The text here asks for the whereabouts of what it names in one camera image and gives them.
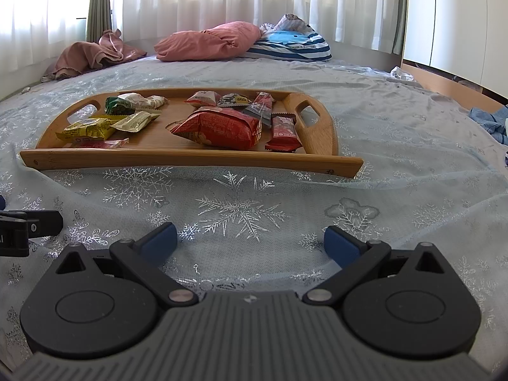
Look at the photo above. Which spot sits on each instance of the mauve crumpled cloth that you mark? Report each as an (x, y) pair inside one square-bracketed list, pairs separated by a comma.
[(87, 55)]

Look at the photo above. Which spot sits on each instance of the brown and white snack packet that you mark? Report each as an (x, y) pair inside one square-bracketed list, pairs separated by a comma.
[(234, 100)]

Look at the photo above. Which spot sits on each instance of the white patterned cloth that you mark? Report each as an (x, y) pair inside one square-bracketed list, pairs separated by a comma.
[(289, 22)]

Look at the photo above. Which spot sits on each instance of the gold snack packet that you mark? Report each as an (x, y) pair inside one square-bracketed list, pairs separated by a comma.
[(135, 121)]

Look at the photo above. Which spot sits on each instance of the yellow snack packet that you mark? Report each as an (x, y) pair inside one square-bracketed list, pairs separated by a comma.
[(85, 128)]

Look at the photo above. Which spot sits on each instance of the white crumpled cloth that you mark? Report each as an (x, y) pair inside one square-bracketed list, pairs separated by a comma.
[(401, 73)]

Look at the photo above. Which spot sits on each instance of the red biscuit packet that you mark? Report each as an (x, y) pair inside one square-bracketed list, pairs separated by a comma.
[(258, 109)]

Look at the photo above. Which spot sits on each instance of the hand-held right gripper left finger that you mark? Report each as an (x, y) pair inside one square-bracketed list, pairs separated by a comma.
[(158, 242)]

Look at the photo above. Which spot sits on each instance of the red chocolate stick packet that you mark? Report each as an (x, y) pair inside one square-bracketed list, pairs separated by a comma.
[(282, 133)]

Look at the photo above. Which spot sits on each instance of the cream cookie packet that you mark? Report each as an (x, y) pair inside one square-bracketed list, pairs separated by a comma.
[(153, 102)]

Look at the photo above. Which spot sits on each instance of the small pink candy packet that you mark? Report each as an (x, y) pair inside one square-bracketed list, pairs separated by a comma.
[(97, 143)]

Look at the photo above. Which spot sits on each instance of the large red snack bag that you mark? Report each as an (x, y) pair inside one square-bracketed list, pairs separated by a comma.
[(218, 127)]

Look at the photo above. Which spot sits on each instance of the white wardrobe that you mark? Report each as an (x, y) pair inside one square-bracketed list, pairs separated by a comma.
[(456, 16)]

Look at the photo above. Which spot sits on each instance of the green snack packet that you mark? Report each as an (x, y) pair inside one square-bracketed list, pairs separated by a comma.
[(117, 106)]

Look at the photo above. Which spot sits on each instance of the green drape curtain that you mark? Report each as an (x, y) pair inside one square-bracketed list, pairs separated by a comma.
[(99, 8), (400, 16)]

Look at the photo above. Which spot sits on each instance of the blue striped plush pillow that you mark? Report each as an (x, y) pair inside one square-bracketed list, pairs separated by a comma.
[(293, 45)]

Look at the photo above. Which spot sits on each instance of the white sheer curtain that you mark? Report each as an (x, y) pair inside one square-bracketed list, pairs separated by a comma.
[(43, 20), (258, 0)]

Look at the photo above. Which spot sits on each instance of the wooden tray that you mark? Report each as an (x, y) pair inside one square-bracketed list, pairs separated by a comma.
[(178, 158)]

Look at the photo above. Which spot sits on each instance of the pink and white snack packet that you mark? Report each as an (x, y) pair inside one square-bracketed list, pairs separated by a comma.
[(202, 98)]

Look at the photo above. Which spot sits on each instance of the pink pillow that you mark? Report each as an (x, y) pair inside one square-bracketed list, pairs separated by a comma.
[(206, 41)]

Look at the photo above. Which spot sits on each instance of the wooden bed frame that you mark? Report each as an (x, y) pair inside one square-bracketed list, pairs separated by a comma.
[(436, 79)]

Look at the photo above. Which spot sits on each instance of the blue crumpled cloth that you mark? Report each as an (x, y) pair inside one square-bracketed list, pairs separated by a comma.
[(490, 121)]

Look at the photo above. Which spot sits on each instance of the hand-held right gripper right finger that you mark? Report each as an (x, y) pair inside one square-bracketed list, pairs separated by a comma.
[(341, 246)]

